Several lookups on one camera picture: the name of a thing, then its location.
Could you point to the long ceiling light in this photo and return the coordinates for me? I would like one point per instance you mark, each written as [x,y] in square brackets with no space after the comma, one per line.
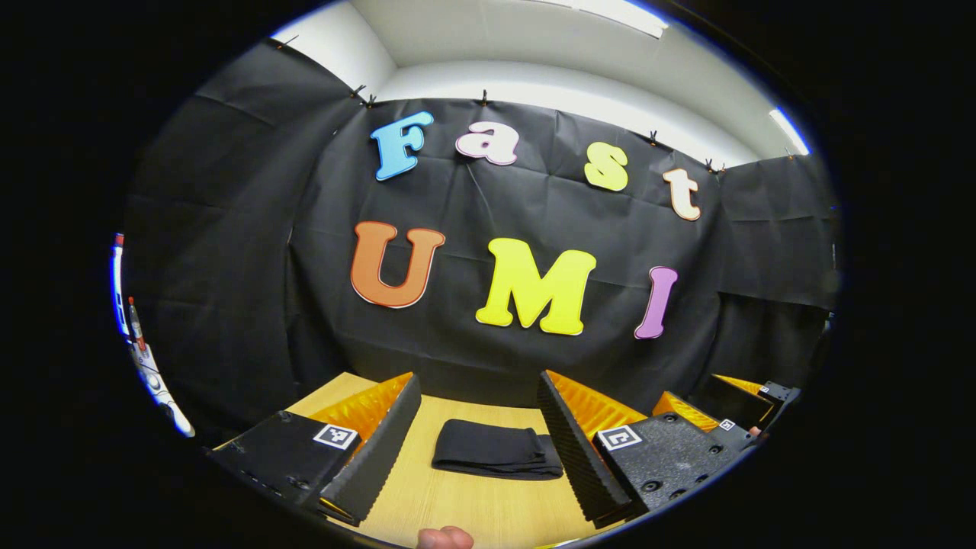
[789,131]
[625,14]

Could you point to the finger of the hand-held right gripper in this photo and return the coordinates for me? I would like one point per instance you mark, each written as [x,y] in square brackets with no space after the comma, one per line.
[736,400]
[733,433]

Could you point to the row of black cloth clips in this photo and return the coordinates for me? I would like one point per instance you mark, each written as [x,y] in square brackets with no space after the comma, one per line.
[483,98]

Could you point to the dark grey jeans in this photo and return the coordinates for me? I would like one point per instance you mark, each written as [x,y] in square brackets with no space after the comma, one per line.
[488,450]

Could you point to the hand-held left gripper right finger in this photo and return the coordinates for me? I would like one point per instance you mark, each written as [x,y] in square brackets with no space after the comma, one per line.
[579,450]

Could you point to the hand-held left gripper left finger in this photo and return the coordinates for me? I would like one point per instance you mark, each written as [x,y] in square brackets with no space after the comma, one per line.
[381,450]

